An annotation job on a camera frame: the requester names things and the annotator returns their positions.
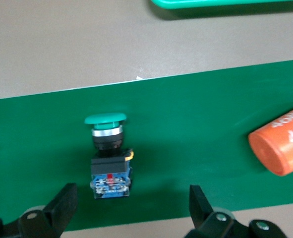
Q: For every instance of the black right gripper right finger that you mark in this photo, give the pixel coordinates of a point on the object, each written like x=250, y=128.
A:
x=205, y=218

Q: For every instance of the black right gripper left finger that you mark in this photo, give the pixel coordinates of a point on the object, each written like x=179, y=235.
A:
x=54, y=213

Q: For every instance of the green mushroom push button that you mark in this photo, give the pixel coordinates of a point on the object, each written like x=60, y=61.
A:
x=109, y=168

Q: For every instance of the orange cylinder with 4680 print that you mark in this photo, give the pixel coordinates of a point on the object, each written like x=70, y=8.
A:
x=280, y=148

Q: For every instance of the green conveyor belt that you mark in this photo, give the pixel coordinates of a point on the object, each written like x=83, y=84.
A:
x=186, y=136

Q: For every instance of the green plastic tray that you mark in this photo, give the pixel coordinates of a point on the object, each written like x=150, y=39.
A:
x=210, y=3

